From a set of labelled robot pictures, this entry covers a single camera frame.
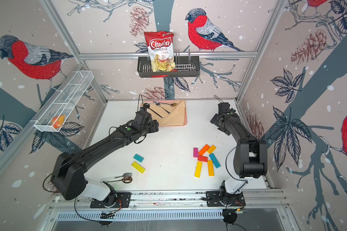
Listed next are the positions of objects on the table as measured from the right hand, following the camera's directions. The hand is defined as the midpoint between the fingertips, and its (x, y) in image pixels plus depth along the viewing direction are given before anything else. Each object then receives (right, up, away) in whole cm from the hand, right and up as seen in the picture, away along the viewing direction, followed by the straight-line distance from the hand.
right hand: (219, 122), depth 94 cm
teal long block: (-5, -23, -8) cm, 25 cm away
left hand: (-40, +1, -9) cm, 41 cm away
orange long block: (-8, -27, -9) cm, 29 cm away
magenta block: (-16, -19, -4) cm, 25 cm away
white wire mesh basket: (-91, +14, -14) cm, 93 cm away
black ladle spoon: (-53, +12, +21) cm, 58 cm away
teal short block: (-53, -22, -4) cm, 57 cm away
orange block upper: (-11, -17, -2) cm, 21 cm away
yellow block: (-51, -27, -8) cm, 58 cm away
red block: (-12, -22, -5) cm, 26 cm away
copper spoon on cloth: (-32, +13, +22) cm, 41 cm away
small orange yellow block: (-5, -17, -1) cm, 18 cm away
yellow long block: (-16, -27, -10) cm, 33 cm away
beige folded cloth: (-36, +7, +19) cm, 41 cm away
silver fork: (-58, -29, -12) cm, 66 cm away
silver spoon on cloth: (-44, +14, +24) cm, 52 cm away
